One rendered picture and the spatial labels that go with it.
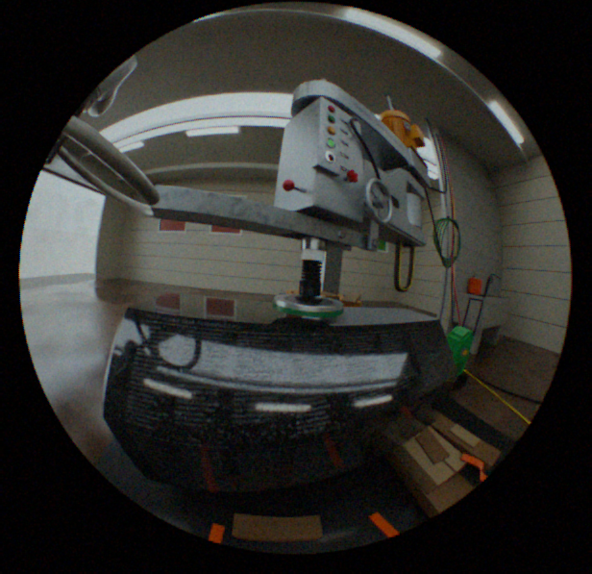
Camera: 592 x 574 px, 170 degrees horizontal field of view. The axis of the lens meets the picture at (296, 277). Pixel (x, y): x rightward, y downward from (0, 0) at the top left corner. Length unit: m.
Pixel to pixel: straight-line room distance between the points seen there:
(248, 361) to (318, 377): 0.17
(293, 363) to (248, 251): 6.32
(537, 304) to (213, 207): 5.16
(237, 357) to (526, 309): 5.12
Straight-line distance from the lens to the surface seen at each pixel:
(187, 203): 0.42
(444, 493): 1.15
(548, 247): 5.13
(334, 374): 0.51
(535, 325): 5.09
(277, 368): 0.48
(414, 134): 1.39
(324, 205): 0.50
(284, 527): 0.86
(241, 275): 6.73
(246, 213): 0.44
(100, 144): 0.34
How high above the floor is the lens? 0.98
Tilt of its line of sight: 3 degrees down
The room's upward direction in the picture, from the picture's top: 5 degrees clockwise
